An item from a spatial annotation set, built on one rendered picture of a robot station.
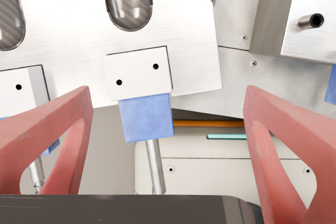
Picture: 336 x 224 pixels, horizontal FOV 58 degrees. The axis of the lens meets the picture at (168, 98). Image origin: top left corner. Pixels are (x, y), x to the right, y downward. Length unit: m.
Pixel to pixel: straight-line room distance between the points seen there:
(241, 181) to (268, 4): 0.72
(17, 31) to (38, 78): 0.05
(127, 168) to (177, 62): 0.98
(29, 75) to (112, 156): 0.97
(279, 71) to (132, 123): 0.17
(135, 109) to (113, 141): 0.94
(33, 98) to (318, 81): 0.28
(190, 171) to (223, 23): 0.65
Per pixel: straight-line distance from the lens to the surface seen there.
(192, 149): 0.89
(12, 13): 0.30
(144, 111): 0.25
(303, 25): 0.24
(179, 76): 0.26
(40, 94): 0.27
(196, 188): 0.94
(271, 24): 0.28
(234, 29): 0.32
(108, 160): 1.22
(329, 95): 0.27
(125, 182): 1.25
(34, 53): 0.29
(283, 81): 0.34
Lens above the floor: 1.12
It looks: 80 degrees down
